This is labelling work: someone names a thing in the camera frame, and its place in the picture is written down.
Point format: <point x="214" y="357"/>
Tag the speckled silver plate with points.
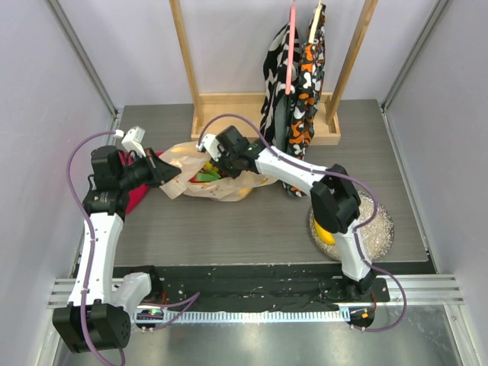
<point x="377" y="236"/>

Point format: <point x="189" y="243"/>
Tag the red cloth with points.
<point x="137" y="194"/>

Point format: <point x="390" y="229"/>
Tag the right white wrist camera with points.
<point x="209" y="144"/>

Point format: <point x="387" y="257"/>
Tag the fake red dragon fruit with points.
<point x="205" y="176"/>

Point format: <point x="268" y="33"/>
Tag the orange camouflage garment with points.
<point x="311" y="74"/>

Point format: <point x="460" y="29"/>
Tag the banana print plastic bag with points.
<point x="190" y="161"/>

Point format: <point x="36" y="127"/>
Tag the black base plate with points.
<point x="265" y="288"/>

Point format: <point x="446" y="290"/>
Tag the white cable duct strip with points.
<point x="193" y="317"/>

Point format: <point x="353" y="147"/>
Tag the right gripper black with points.
<point x="223" y="162"/>

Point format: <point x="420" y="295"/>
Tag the fake yellow lemon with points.
<point x="209" y="167"/>

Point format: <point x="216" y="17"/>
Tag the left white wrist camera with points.
<point x="131" y="140"/>

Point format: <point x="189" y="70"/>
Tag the pink clothes hanger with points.
<point x="290" y="54"/>

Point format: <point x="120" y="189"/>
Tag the fake yellow banana bunch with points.
<point x="322" y="236"/>

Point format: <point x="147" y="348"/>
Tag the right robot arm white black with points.
<point x="334" y="199"/>

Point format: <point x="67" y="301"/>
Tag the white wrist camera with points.
<point x="209" y="144"/>
<point x="131" y="140"/>

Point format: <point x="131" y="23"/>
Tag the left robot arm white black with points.
<point x="96" y="313"/>

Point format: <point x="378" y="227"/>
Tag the wooden clothes rack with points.
<point x="214" y="112"/>

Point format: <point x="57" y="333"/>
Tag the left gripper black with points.
<point x="160" y="171"/>

